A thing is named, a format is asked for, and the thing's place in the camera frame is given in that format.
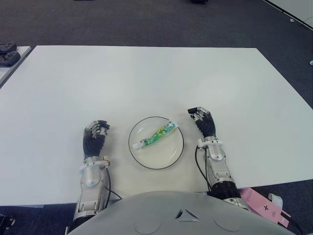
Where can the white side table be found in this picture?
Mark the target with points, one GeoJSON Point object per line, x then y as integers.
{"type": "Point", "coordinates": [24, 51]}

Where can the white plate with black rim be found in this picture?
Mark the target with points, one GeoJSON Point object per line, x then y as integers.
{"type": "Point", "coordinates": [166, 156]}

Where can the black metal bracket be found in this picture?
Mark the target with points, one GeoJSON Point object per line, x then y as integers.
{"type": "Point", "coordinates": [7, 220]}

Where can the green white toothpaste tube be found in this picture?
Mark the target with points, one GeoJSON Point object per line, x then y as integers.
{"type": "Point", "coordinates": [156, 135]}

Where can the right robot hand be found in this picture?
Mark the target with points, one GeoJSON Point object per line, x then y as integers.
{"type": "Point", "coordinates": [206, 124]}

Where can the black game controller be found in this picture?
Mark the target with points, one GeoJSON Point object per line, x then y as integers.
{"type": "Point", "coordinates": [9, 58]}
{"type": "Point", "coordinates": [8, 47]}

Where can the grey robot torso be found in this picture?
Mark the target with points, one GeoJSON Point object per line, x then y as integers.
{"type": "Point", "coordinates": [156, 215]}

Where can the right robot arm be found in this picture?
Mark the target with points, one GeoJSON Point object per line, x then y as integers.
{"type": "Point", "coordinates": [216, 156]}

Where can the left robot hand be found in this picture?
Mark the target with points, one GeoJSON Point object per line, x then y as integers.
{"type": "Point", "coordinates": [93, 145]}

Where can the white background table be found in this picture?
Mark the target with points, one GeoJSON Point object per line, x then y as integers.
{"type": "Point", "coordinates": [293, 7]}

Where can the pink box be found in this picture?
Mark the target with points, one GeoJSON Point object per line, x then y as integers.
{"type": "Point", "coordinates": [259, 203]}

